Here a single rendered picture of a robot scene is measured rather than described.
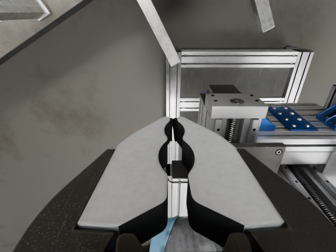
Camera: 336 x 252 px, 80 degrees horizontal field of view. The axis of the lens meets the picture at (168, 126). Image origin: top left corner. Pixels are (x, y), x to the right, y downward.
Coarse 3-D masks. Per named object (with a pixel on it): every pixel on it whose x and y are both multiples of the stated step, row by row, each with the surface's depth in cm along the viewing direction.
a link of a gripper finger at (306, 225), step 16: (256, 160) 9; (256, 176) 8; (272, 176) 8; (272, 192) 7; (288, 192) 7; (288, 208) 6; (304, 208) 6; (288, 224) 6; (304, 224) 6; (320, 224) 6; (256, 240) 6; (272, 240) 6; (288, 240) 6; (304, 240) 6; (320, 240) 6
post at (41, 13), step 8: (0, 0) 46; (8, 0) 48; (16, 0) 51; (24, 0) 54; (32, 0) 57; (40, 0) 60; (0, 8) 44; (8, 8) 47; (16, 8) 49; (24, 8) 52; (32, 8) 55; (40, 8) 59; (48, 8) 62; (0, 16) 46; (8, 16) 48; (16, 16) 51; (24, 16) 54; (32, 16) 57; (40, 16) 61
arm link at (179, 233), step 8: (176, 216) 41; (184, 216) 41; (168, 224) 39; (176, 224) 38; (184, 224) 38; (160, 232) 37; (168, 232) 37; (176, 232) 37; (184, 232) 37; (192, 232) 36; (152, 240) 37; (160, 240) 36; (168, 240) 36; (176, 240) 36; (184, 240) 36; (192, 240) 36; (200, 240) 35; (208, 240) 35; (152, 248) 36; (160, 248) 35; (168, 248) 35; (176, 248) 35; (184, 248) 35; (192, 248) 35; (200, 248) 35; (208, 248) 35
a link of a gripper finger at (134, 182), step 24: (168, 120) 12; (120, 144) 10; (144, 144) 10; (120, 168) 8; (144, 168) 8; (96, 192) 7; (120, 192) 7; (144, 192) 7; (96, 216) 6; (120, 216) 6; (144, 216) 6; (144, 240) 7
